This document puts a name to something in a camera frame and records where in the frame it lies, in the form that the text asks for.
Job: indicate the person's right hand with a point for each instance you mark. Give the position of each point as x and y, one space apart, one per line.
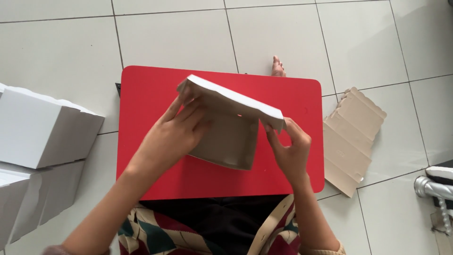
295 155

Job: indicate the person's left hand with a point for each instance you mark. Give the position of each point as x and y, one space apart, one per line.
170 141

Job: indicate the person's left fingers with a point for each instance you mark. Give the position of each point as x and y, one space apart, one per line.
180 106

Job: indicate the white cardboard box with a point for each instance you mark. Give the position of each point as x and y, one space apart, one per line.
230 141
39 131
49 191

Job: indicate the red lap table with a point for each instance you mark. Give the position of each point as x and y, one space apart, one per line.
159 95

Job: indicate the black table leg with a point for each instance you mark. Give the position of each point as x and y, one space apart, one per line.
118 89

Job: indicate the person's foot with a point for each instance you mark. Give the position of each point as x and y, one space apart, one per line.
278 69

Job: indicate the black garment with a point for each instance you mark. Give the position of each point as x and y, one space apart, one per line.
219 223

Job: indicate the patterned knit cardigan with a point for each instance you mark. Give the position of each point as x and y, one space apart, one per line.
155 233

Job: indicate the folded white cardboard box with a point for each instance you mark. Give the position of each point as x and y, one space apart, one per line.
49 191
39 131

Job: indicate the stack of flat cardboard blanks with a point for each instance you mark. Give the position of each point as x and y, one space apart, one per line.
350 141

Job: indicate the silver ornate furniture leg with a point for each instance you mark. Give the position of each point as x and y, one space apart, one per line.
430 188

